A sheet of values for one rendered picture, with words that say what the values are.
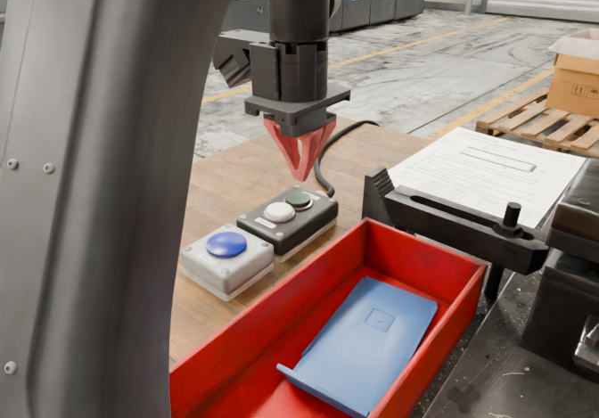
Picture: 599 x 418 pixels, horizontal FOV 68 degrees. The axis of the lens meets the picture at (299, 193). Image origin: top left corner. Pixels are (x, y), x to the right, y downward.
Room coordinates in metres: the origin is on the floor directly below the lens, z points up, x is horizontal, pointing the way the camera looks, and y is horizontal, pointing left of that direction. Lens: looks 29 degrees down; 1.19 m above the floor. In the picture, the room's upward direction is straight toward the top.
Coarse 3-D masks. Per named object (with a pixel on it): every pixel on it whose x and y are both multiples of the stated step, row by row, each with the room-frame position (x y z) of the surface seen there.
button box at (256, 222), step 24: (360, 120) 0.80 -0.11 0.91; (288, 192) 0.48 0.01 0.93; (312, 192) 0.48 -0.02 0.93; (240, 216) 0.42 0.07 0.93; (264, 216) 0.42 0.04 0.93; (312, 216) 0.42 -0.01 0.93; (336, 216) 0.45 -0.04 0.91; (264, 240) 0.39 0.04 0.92; (288, 240) 0.38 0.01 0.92; (312, 240) 0.42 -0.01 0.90
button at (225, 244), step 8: (224, 232) 0.38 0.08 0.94; (232, 232) 0.38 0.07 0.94; (208, 240) 0.37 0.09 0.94; (216, 240) 0.36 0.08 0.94; (224, 240) 0.36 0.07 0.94; (232, 240) 0.36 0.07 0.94; (240, 240) 0.36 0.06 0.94; (208, 248) 0.35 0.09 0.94; (216, 248) 0.35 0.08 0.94; (224, 248) 0.35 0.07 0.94; (232, 248) 0.35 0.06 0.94; (240, 248) 0.35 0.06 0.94; (216, 256) 0.34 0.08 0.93; (224, 256) 0.34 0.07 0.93; (232, 256) 0.35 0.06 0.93
